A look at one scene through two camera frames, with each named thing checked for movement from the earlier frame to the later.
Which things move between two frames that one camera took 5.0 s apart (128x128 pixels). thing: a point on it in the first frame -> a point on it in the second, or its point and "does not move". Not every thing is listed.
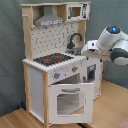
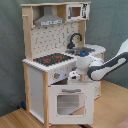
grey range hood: [48, 18] does not move
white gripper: [91, 45] -> [73, 74]
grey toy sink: [75, 50] does not move
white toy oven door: [71, 103] does not move
